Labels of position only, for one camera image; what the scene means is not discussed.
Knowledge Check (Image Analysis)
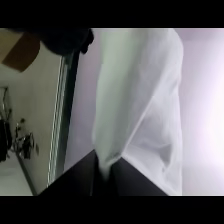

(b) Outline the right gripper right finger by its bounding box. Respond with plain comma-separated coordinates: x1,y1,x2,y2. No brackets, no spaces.
110,155,168,197

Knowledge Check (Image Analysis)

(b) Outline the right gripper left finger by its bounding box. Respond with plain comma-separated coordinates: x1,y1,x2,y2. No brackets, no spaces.
37,149,100,197

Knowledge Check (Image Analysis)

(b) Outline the white garment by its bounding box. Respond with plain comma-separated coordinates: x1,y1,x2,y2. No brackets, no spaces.
90,28,185,197

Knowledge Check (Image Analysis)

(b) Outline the silver frame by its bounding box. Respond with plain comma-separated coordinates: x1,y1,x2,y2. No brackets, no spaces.
45,53,75,188

